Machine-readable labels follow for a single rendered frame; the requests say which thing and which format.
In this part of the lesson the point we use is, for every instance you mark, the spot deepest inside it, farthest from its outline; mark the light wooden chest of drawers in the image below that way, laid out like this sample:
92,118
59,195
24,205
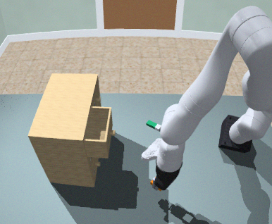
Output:
58,129

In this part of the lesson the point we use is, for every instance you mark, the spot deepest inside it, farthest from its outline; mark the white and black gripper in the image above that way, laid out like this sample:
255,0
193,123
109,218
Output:
166,172

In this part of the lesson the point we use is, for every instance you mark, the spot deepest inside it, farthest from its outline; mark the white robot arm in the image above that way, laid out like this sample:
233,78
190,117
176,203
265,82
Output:
248,32

